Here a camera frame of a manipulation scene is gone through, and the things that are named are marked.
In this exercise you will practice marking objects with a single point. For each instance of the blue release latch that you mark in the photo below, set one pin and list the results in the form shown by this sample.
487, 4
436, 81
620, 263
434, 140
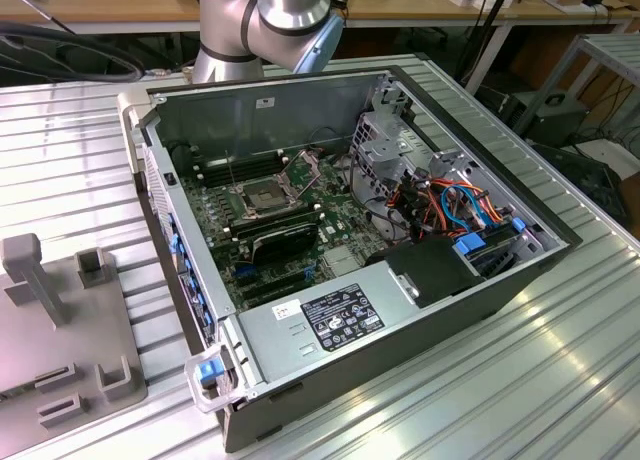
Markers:
207, 372

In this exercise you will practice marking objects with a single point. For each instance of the silver chipset heatsink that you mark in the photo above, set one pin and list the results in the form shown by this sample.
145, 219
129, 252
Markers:
342, 261

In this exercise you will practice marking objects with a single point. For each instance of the black RAM slot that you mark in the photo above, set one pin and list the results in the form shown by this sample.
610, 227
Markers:
257, 162
260, 167
255, 157
275, 221
275, 227
275, 216
262, 172

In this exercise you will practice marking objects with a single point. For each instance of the brown cardboard piece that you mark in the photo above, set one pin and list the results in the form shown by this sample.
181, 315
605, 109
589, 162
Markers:
565, 0

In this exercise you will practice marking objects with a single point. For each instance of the wooden desk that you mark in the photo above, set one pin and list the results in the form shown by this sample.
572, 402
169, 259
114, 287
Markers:
125, 0
425, 7

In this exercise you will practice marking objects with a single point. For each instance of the black power adapter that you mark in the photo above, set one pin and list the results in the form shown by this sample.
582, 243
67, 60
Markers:
340, 1

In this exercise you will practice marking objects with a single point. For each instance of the black plastic shroud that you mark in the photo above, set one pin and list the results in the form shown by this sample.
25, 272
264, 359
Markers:
435, 275

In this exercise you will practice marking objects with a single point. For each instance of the small blue plastic clip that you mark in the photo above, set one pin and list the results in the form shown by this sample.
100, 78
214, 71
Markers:
518, 225

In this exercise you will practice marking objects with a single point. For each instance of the grey parts rack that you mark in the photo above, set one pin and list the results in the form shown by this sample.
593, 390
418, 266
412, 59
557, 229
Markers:
75, 330

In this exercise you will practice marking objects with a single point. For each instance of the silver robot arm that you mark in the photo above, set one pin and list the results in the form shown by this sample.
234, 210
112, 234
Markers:
285, 10

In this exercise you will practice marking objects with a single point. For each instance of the open black PC case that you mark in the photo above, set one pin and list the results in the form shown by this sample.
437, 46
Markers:
375, 380

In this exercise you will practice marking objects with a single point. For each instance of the perforated silver drive cage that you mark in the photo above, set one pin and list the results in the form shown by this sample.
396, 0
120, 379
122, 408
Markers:
380, 152

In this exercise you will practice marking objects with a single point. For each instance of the dark flat panel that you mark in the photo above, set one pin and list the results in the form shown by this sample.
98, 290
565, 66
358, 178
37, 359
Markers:
585, 180

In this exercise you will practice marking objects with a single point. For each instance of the aluminium frame table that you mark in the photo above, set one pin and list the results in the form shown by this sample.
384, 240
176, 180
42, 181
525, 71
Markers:
615, 47

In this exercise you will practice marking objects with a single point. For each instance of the silver disk bay bracket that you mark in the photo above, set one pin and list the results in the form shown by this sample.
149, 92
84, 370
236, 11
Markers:
452, 162

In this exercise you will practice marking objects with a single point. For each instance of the black stand pole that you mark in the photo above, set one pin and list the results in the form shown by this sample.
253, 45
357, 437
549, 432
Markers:
492, 15

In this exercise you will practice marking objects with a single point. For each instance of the silver power supply unit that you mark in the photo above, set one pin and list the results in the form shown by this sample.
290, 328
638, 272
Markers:
280, 340

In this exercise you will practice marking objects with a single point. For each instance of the black graphics card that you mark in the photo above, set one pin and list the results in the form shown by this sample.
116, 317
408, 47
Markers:
285, 242

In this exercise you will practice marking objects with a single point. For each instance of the silver disk bay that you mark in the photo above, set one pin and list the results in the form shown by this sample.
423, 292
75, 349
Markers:
531, 240

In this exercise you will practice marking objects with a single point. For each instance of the green motherboard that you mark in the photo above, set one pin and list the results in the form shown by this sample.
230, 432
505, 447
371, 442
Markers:
350, 215

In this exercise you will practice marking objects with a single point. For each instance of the black equipment box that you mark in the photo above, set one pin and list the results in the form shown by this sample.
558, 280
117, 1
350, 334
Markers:
550, 120

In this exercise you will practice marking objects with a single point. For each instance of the black latch knob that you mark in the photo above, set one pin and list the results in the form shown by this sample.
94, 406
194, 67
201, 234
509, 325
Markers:
170, 178

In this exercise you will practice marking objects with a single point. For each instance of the CPU socket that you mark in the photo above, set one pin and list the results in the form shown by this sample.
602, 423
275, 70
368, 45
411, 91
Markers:
262, 197

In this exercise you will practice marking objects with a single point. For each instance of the blue expansion slot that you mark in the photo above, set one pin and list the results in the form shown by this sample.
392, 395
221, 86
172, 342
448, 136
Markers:
243, 269

